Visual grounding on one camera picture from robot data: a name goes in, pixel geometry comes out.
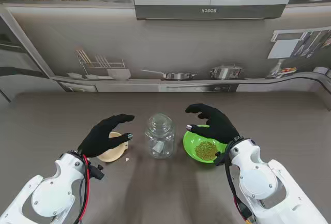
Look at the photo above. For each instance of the green mung beans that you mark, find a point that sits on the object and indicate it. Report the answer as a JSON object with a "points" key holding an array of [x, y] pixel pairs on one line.
{"points": [[205, 150]]}

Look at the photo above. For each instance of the clear glass jar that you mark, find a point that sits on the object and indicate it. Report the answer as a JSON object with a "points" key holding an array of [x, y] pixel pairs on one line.
{"points": [[160, 145]]}

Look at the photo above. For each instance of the printed kitchen scene backdrop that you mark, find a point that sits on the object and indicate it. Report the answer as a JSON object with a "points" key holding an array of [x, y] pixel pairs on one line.
{"points": [[181, 43]]}

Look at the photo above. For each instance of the ribbed glass jar lid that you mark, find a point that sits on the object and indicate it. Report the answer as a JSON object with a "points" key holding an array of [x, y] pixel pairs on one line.
{"points": [[161, 121]]}

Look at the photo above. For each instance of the beige plastic funnel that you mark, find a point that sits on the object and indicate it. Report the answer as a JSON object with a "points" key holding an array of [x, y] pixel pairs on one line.
{"points": [[111, 155]]}

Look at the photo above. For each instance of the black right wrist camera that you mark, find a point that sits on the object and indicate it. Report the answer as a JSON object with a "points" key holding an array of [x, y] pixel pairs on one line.
{"points": [[219, 158]]}

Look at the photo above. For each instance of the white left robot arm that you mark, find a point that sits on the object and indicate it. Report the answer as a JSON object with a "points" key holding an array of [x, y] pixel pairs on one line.
{"points": [[51, 195]]}

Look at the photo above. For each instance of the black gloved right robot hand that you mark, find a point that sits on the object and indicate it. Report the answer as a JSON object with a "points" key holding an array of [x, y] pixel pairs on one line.
{"points": [[219, 128]]}

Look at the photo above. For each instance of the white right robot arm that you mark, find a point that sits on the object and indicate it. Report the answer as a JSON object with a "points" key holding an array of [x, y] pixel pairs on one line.
{"points": [[261, 182]]}

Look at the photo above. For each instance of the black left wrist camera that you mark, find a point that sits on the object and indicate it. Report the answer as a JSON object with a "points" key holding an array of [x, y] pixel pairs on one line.
{"points": [[98, 172]]}

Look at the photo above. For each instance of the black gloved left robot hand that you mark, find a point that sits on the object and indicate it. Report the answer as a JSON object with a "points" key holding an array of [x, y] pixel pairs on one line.
{"points": [[103, 138]]}

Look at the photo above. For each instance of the green plastic bowl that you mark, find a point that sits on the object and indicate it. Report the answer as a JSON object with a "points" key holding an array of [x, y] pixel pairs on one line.
{"points": [[190, 143]]}

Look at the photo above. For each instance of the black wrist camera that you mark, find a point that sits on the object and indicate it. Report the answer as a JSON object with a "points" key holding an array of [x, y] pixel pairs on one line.
{"points": [[219, 158], [98, 172]]}

